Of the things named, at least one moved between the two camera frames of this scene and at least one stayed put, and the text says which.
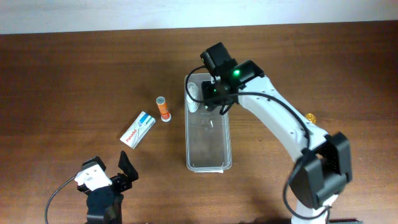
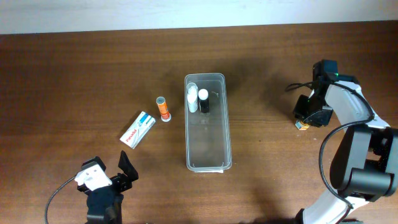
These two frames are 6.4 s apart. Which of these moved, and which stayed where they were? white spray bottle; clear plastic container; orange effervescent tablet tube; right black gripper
Moved: right black gripper
Stayed: orange effervescent tablet tube; clear plastic container; white spray bottle
